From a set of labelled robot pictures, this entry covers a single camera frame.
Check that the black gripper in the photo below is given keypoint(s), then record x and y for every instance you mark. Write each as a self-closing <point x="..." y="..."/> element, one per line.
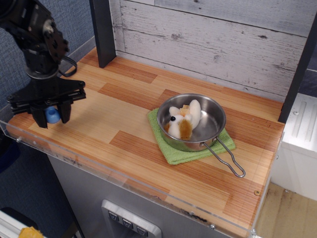
<point x="39" y="94"/>

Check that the blue grey scoop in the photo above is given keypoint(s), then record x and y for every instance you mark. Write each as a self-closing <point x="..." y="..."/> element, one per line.
<point x="52" y="115"/>

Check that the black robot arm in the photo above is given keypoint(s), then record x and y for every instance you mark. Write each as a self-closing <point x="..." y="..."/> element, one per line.
<point x="35" y="32"/>

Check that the clear acrylic guard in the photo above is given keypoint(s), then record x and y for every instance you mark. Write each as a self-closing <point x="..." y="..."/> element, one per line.
<point x="107" y="152"/>

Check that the grey cabinet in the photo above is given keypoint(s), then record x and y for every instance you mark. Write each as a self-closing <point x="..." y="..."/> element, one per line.
<point x="178" y="205"/>

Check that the green cloth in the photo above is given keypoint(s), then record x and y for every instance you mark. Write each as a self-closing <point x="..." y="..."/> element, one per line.
<point x="174" y="156"/>

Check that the silver button panel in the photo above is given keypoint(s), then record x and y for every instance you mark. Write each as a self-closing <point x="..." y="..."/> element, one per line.
<point x="130" y="220"/>

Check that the yellow tape bundle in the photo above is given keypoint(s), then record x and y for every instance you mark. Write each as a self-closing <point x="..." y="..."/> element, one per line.
<point x="30" y="232"/>

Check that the white brown plush toy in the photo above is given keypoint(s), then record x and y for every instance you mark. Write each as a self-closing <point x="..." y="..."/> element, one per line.
<point x="183" y="120"/>

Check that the stainless steel pot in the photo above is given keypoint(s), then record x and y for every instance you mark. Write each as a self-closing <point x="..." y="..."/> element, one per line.
<point x="207" y="133"/>

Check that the black left post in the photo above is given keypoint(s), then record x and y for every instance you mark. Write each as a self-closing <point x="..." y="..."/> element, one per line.
<point x="103" y="31"/>

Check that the black post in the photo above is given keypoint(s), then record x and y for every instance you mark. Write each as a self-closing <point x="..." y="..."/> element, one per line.
<point x="103" y="31"/>
<point x="299" y="73"/>

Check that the black right post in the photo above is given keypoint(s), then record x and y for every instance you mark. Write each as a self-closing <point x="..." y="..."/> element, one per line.
<point x="299" y="73"/>

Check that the white aluminium rail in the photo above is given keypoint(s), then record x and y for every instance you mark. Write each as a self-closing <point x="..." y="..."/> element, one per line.
<point x="301" y="126"/>

